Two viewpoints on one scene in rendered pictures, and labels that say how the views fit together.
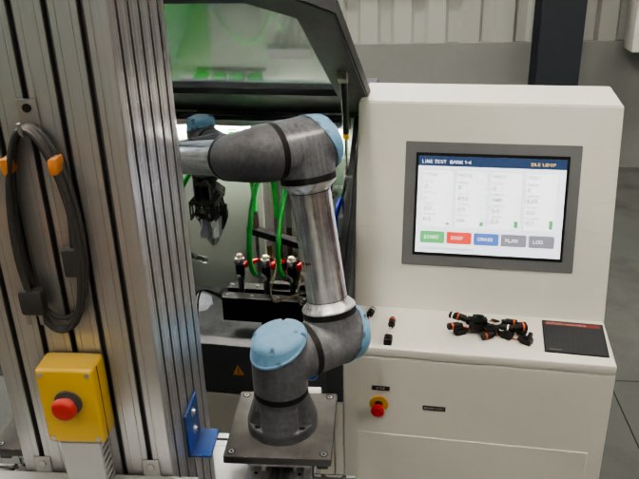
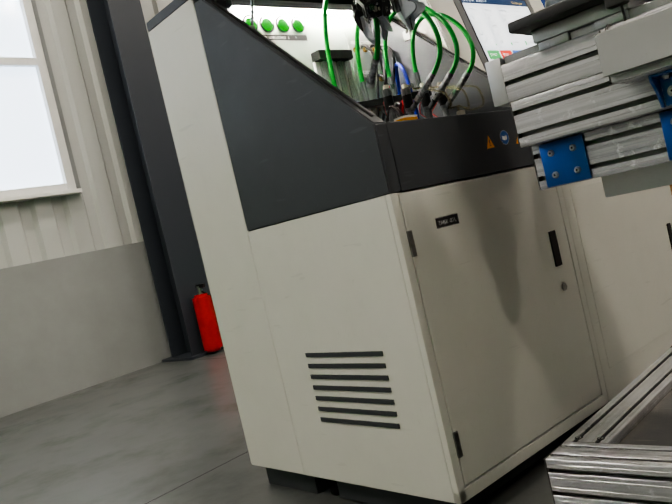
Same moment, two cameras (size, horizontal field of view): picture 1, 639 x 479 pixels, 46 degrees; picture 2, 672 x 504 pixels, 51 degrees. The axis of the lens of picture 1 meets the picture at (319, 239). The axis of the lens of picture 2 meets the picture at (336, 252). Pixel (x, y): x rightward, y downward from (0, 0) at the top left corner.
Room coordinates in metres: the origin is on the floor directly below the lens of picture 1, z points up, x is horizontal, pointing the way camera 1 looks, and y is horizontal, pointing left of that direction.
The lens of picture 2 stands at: (1.00, 1.96, 0.74)
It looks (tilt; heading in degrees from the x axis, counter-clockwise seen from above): 2 degrees down; 308
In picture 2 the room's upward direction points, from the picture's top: 13 degrees counter-clockwise
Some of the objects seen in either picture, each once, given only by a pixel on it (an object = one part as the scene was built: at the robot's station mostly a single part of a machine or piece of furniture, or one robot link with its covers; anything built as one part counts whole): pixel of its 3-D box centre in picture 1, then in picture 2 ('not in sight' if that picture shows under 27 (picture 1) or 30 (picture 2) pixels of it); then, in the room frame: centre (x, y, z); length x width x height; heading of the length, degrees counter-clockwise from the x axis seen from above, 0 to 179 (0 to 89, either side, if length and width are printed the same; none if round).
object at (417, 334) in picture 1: (474, 336); not in sight; (1.75, -0.42, 0.96); 0.70 x 0.22 x 0.03; 79
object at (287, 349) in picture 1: (281, 356); not in sight; (1.32, 0.08, 1.20); 0.13 x 0.12 x 0.14; 123
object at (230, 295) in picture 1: (280, 314); not in sight; (2.00, 0.12, 0.91); 0.34 x 0.10 x 0.15; 79
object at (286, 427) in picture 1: (281, 404); not in sight; (1.31, 0.09, 1.09); 0.15 x 0.15 x 0.10
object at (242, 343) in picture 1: (222, 364); (469, 146); (1.79, 0.29, 0.87); 0.62 x 0.04 x 0.16; 79
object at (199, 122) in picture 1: (202, 137); not in sight; (1.86, 0.29, 1.52); 0.09 x 0.08 x 0.11; 33
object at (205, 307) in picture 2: not in sight; (207, 317); (5.27, -1.72, 0.29); 0.17 x 0.15 x 0.54; 85
